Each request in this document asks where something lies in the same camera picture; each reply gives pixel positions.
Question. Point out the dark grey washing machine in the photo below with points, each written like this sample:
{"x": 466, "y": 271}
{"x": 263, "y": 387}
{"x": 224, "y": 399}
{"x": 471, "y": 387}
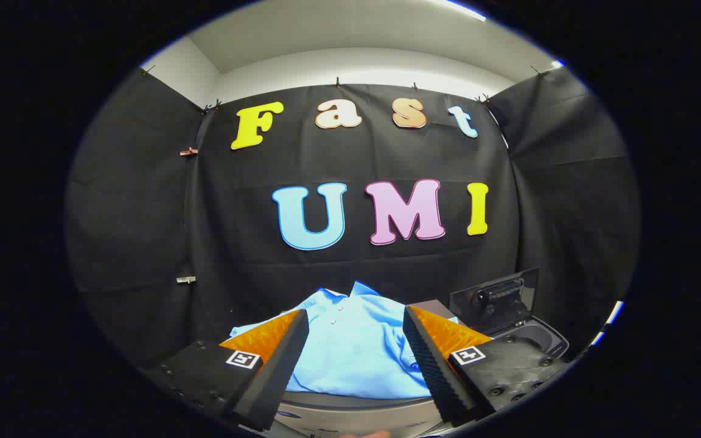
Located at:
{"x": 539, "y": 340}

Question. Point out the transparent washing machine lid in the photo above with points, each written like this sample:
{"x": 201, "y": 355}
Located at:
{"x": 496, "y": 295}

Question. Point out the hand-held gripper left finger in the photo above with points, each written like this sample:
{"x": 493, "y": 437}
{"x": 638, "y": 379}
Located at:
{"x": 277, "y": 371}

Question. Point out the light blue polo shirt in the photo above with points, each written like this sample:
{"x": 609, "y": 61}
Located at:
{"x": 356, "y": 347}

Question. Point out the white panel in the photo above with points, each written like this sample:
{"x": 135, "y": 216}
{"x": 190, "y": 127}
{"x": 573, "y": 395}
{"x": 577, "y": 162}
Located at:
{"x": 615, "y": 311}

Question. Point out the silver clip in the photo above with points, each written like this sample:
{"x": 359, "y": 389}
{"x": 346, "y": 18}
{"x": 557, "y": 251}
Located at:
{"x": 185, "y": 280}

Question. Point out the copper clip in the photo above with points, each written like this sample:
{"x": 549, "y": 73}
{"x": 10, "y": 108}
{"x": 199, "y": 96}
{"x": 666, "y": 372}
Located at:
{"x": 188, "y": 151}

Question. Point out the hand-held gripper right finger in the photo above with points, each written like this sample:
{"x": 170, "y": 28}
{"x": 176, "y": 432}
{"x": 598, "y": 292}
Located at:
{"x": 429, "y": 365}

